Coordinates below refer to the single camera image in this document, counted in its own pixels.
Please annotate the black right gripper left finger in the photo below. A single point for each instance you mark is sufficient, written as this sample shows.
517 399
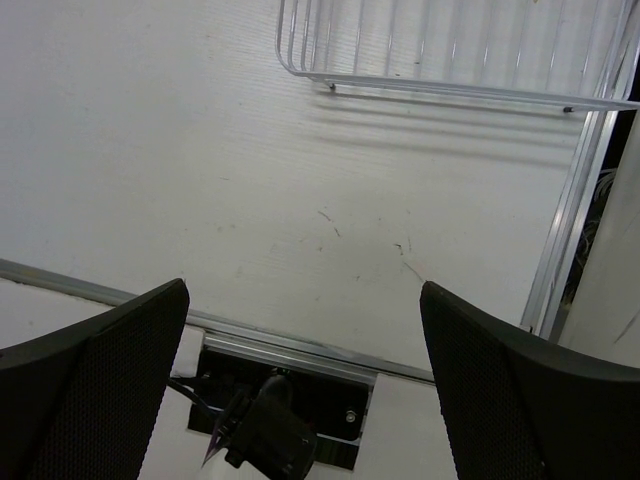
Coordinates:
82 402

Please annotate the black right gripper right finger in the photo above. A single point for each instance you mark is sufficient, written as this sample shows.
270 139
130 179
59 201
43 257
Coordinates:
516 406

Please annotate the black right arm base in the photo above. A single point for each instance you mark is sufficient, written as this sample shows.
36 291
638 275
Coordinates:
279 420

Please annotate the white wire dish rack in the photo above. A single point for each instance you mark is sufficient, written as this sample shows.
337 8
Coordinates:
573 55

